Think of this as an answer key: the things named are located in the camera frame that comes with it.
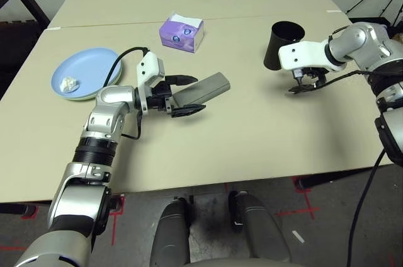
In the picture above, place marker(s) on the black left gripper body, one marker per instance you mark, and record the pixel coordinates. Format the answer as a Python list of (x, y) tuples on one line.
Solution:
[(160, 95)]

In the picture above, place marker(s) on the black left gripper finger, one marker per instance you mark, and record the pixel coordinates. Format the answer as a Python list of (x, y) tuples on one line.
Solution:
[(189, 110), (182, 79)]

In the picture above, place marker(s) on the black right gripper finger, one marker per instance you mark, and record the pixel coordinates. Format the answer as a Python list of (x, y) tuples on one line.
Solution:
[(300, 89)]

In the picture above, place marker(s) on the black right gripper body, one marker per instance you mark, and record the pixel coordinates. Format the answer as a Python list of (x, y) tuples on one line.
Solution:
[(315, 75)]

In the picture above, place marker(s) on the grey glasses case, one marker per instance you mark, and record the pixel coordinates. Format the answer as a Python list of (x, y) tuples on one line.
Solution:
[(207, 86)]

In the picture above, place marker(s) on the blue plastic plate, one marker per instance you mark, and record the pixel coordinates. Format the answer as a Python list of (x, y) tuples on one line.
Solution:
[(88, 65)]

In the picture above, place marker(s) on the white tissue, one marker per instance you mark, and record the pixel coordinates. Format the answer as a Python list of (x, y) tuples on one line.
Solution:
[(69, 84)]

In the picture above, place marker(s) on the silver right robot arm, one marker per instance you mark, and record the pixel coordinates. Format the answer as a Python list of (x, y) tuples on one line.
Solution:
[(362, 40)]

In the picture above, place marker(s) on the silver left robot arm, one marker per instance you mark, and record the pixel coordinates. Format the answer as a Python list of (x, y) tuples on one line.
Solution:
[(116, 97)]

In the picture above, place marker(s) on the black plastic cup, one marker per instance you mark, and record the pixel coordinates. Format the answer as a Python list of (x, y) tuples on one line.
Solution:
[(272, 56)]

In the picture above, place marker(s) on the green plastic plate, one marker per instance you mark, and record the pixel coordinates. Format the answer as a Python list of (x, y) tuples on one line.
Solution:
[(120, 73)]

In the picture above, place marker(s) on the purple tissue pack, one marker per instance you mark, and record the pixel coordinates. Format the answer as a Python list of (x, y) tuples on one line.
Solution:
[(176, 34)]

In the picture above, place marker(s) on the white tape strip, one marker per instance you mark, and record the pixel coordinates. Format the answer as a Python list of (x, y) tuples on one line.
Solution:
[(54, 28), (333, 11)]

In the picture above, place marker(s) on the brown cardboard box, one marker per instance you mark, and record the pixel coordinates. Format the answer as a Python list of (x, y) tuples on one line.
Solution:
[(399, 38)]

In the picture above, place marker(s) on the black table base bar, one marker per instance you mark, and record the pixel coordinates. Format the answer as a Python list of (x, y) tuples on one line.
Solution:
[(17, 209), (333, 179)]

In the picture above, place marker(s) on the grey robot left leg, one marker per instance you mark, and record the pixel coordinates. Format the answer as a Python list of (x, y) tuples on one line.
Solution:
[(171, 232)]

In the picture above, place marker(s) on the grey robot leg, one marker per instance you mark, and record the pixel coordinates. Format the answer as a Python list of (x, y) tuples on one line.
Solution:
[(171, 232), (261, 232)]

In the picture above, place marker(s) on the grey robot right leg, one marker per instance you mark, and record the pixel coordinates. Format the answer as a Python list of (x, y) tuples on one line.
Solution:
[(261, 232)]

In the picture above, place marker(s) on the white floor strip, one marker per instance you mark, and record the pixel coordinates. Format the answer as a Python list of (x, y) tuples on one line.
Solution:
[(298, 237)]

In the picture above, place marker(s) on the black foam floor mat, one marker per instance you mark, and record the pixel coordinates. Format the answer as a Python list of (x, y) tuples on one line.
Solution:
[(15, 49)]

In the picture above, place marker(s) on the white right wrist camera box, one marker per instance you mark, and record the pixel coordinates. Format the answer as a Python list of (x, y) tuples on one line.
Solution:
[(302, 53)]

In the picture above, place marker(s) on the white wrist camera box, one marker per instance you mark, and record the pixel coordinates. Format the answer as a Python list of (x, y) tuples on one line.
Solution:
[(148, 65), (302, 53)]

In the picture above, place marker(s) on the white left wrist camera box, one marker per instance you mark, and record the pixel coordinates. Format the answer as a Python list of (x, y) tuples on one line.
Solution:
[(148, 65)]

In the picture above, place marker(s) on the wooden side table black frame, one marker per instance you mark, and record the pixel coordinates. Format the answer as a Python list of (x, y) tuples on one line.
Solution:
[(31, 2)]

